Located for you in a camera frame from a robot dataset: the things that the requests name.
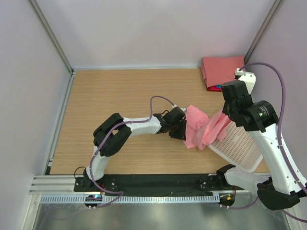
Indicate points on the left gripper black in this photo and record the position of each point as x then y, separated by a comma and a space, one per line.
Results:
182, 134

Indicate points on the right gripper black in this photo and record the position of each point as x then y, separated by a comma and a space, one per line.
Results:
225, 109

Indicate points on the pink t-shirt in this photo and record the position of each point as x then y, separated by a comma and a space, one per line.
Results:
202, 131

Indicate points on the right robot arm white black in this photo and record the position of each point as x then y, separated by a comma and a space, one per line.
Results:
284, 187

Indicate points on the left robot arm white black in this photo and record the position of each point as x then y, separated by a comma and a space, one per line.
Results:
110, 137

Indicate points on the folded red t-shirt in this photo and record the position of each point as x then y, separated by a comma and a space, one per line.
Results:
212, 88

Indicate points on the folded salmon t-shirt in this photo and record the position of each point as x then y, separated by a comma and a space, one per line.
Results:
220, 70

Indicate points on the white plastic basket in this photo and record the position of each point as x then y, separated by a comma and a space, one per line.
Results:
238, 148

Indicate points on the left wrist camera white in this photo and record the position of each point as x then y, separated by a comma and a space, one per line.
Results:
184, 109

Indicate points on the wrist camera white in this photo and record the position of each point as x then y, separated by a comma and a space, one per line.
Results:
184, 109
248, 78

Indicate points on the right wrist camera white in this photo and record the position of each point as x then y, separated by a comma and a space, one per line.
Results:
248, 78

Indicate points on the white slotted cable duct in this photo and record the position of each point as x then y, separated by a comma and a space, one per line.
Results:
95, 199

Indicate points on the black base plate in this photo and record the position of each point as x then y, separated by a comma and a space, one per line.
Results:
137, 183

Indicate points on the right aluminium corner post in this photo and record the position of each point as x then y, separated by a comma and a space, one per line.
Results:
274, 9

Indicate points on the aluminium corner post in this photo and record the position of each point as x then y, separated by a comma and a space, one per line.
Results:
274, 9
41, 17

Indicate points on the left aluminium corner post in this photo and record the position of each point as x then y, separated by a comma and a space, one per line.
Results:
41, 17

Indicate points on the aluminium front rail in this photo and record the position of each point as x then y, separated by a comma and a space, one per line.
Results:
52, 184

